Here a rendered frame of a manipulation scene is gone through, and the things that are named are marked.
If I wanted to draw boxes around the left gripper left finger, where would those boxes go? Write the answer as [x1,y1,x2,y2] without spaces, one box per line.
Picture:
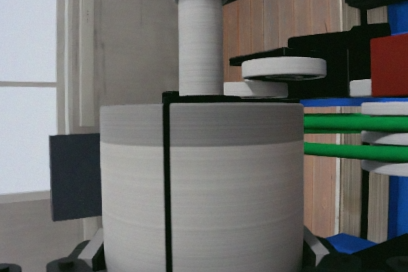
[0,229,107,272]

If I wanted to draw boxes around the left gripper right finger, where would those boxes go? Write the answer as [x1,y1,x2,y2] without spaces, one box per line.
[301,225,408,272]

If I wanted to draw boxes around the green drive belt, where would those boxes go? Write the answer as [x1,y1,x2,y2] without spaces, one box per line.
[304,113,408,132]
[304,129,408,162]

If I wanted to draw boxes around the grey cylinder with narrow shaft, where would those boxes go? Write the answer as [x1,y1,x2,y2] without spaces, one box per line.
[100,0,304,272]

